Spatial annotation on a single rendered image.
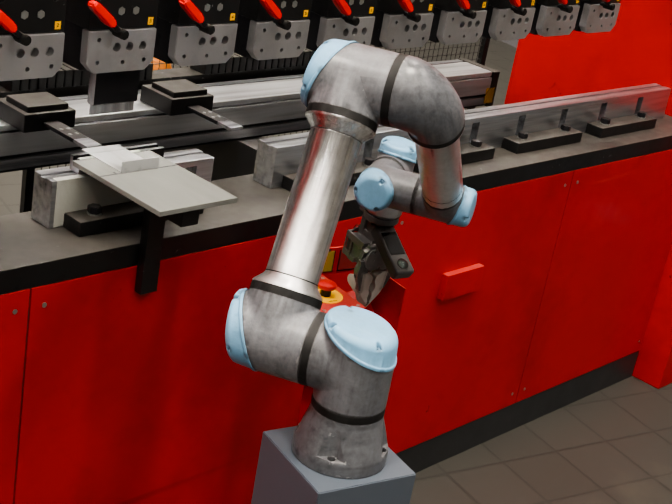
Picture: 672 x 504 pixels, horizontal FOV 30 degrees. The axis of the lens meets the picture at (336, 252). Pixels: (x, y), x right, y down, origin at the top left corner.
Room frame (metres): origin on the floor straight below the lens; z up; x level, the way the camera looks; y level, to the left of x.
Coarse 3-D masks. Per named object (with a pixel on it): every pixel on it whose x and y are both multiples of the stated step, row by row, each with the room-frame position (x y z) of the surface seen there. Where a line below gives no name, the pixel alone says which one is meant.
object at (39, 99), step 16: (16, 96) 2.39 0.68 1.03; (32, 96) 2.41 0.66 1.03; (48, 96) 2.43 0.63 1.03; (0, 112) 2.38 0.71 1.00; (16, 112) 2.34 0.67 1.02; (32, 112) 2.35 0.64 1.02; (48, 112) 2.36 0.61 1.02; (64, 112) 2.39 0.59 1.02; (16, 128) 2.34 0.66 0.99; (32, 128) 2.34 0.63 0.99; (48, 128) 2.34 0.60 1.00; (64, 128) 2.34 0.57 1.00; (80, 144) 2.27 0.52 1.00; (96, 144) 2.28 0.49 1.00
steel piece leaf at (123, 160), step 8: (104, 152) 2.25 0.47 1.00; (112, 152) 2.26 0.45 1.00; (120, 152) 2.27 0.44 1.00; (128, 152) 2.27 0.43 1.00; (104, 160) 2.21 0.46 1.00; (112, 160) 2.21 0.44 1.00; (120, 160) 2.22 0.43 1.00; (128, 160) 2.23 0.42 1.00; (136, 160) 2.18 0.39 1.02; (144, 160) 2.20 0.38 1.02; (152, 160) 2.21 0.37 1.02; (120, 168) 2.18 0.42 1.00; (128, 168) 2.17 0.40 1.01; (136, 168) 2.19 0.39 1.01; (144, 168) 2.20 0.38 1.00; (152, 168) 2.21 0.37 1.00
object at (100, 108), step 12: (120, 72) 2.26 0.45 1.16; (132, 72) 2.28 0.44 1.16; (96, 84) 2.22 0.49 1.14; (108, 84) 2.24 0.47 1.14; (120, 84) 2.26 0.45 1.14; (132, 84) 2.28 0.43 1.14; (96, 96) 2.22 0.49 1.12; (108, 96) 2.24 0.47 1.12; (120, 96) 2.26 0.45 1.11; (132, 96) 2.28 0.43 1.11; (96, 108) 2.23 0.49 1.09; (108, 108) 2.25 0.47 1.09; (120, 108) 2.27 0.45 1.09; (132, 108) 2.30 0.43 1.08
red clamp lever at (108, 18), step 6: (90, 6) 2.12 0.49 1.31; (96, 6) 2.12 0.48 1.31; (102, 6) 2.13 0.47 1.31; (96, 12) 2.12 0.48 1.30; (102, 12) 2.13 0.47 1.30; (108, 12) 2.14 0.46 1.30; (102, 18) 2.13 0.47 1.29; (108, 18) 2.14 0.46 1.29; (108, 24) 2.14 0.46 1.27; (114, 24) 2.15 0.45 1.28; (114, 30) 2.16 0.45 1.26; (120, 30) 2.17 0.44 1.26; (126, 30) 2.17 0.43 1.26; (120, 36) 2.16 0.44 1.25; (126, 36) 2.17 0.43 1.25
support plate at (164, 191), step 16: (80, 160) 2.19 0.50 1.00; (96, 160) 2.20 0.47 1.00; (160, 160) 2.27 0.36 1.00; (96, 176) 2.13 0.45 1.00; (112, 176) 2.14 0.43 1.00; (128, 176) 2.15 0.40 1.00; (144, 176) 2.17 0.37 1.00; (160, 176) 2.18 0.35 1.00; (176, 176) 2.20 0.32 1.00; (192, 176) 2.21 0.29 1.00; (128, 192) 2.07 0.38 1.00; (144, 192) 2.09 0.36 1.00; (160, 192) 2.10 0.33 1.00; (176, 192) 2.11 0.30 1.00; (192, 192) 2.13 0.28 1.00; (208, 192) 2.14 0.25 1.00; (224, 192) 2.16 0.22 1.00; (160, 208) 2.02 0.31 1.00; (176, 208) 2.04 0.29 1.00; (192, 208) 2.06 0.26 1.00
